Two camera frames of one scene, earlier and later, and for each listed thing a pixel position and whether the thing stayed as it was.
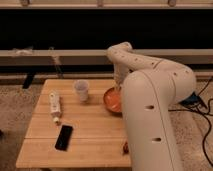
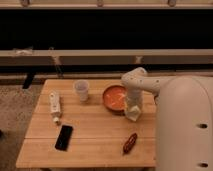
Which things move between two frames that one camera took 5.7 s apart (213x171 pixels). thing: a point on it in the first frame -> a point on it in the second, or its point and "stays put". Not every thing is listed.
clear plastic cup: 82,86 stays put
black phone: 63,139 stays put
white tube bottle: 55,103 stays put
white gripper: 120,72 -> 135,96
